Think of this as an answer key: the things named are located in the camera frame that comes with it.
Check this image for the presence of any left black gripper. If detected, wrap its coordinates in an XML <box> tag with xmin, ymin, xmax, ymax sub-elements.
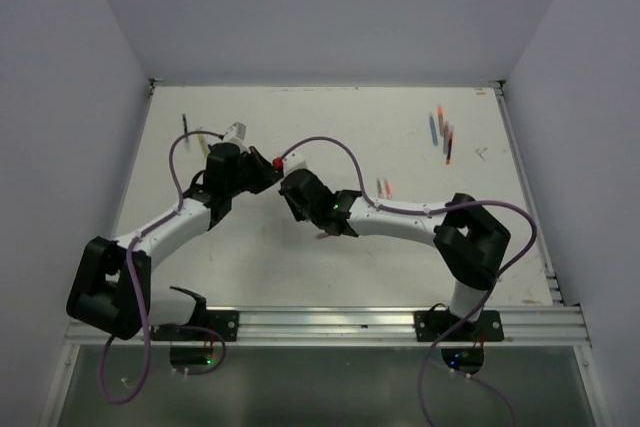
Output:
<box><xmin>225</xmin><ymin>145</ymin><xmax>285</xmax><ymax>196</ymax></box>

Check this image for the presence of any red highlighter pen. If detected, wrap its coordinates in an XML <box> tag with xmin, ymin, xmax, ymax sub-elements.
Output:
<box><xmin>383</xmin><ymin>177</ymin><xmax>392</xmax><ymax>200</ymax></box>

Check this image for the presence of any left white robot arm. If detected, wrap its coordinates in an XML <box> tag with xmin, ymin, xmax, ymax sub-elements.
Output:
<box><xmin>66</xmin><ymin>142</ymin><xmax>283</xmax><ymax>340</ymax></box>

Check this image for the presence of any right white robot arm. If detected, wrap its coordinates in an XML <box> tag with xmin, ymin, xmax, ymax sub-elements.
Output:
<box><xmin>279</xmin><ymin>169</ymin><xmax>511</xmax><ymax>340</ymax></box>

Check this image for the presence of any yellow highlighter pen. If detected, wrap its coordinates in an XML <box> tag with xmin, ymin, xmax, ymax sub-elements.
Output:
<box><xmin>196</xmin><ymin>129</ymin><xmax>210</xmax><ymax>158</ymax></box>

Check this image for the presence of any dark green pen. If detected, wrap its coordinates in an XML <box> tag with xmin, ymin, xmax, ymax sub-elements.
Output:
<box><xmin>181</xmin><ymin>113</ymin><xmax>190</xmax><ymax>152</ymax></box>

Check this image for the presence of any light blue pen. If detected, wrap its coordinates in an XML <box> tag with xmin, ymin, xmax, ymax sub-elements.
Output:
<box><xmin>428</xmin><ymin>113</ymin><xmax>439</xmax><ymax>146</ymax></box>

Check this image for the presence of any purple red pen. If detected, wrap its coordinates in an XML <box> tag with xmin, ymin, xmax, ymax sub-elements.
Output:
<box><xmin>443</xmin><ymin>122</ymin><xmax>453</xmax><ymax>165</ymax></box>

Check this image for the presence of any orange tipped pen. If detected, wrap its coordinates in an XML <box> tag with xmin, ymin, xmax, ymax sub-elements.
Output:
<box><xmin>437</xmin><ymin>104</ymin><xmax>448</xmax><ymax>139</ymax></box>

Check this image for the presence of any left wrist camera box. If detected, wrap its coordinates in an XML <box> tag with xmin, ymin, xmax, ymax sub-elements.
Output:
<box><xmin>221</xmin><ymin>122</ymin><xmax>249</xmax><ymax>153</ymax></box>

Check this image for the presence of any aluminium mounting rail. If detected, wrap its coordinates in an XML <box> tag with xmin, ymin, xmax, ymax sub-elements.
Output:
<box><xmin>62</xmin><ymin>304</ymin><xmax>591</xmax><ymax>348</ymax></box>

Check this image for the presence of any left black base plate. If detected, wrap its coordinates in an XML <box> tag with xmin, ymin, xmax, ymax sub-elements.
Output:
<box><xmin>205</xmin><ymin>309</ymin><xmax>240</xmax><ymax>342</ymax></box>

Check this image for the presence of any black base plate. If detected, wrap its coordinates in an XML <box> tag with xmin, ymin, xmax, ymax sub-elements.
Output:
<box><xmin>413</xmin><ymin>309</ymin><xmax>505</xmax><ymax>342</ymax></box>
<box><xmin>205</xmin><ymin>309</ymin><xmax>240</xmax><ymax>342</ymax></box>

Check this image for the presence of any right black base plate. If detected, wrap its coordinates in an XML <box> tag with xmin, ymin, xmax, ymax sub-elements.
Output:
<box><xmin>413</xmin><ymin>309</ymin><xmax>505</xmax><ymax>342</ymax></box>

